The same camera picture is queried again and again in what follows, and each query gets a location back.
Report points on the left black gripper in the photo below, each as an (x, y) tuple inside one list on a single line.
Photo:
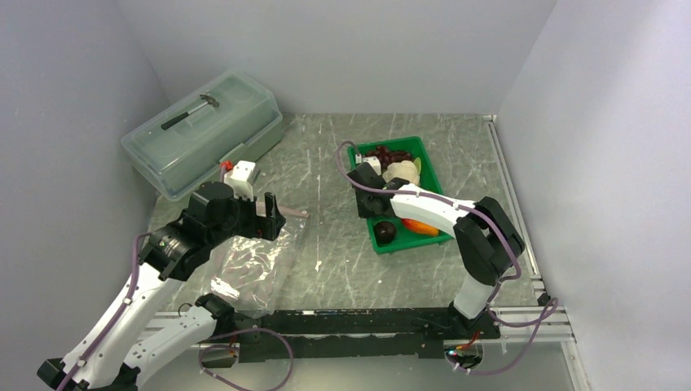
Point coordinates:
[(266, 227)]

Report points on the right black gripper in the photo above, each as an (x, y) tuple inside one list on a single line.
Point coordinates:
[(363, 212)]

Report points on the dark red grape bunch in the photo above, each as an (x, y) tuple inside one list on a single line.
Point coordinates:
[(387, 156)]

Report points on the clear zip top bag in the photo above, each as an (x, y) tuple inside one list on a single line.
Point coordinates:
[(248, 274)]

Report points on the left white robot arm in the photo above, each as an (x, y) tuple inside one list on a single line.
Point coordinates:
[(112, 356)]

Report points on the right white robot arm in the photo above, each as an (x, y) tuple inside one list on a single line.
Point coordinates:
[(488, 242)]

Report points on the dark purple plum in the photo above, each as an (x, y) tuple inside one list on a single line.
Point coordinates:
[(384, 232)]

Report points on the red orange mango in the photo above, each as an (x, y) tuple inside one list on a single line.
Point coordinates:
[(420, 228)]

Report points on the green plastic tray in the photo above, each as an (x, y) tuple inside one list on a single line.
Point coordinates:
[(428, 181)]

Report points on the white cauliflower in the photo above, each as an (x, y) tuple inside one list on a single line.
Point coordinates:
[(406, 170)]

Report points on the clear plastic storage box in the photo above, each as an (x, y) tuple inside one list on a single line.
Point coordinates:
[(176, 161)]

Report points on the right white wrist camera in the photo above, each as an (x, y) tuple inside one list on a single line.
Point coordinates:
[(373, 161)]

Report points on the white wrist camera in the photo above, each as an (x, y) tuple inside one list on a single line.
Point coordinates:
[(373, 161), (241, 177)]

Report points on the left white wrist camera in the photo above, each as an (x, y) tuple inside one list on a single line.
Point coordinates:
[(241, 177)]

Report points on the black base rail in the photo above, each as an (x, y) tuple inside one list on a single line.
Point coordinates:
[(421, 332)]

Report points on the black handled hammer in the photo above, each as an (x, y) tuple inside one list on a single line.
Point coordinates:
[(206, 101)]

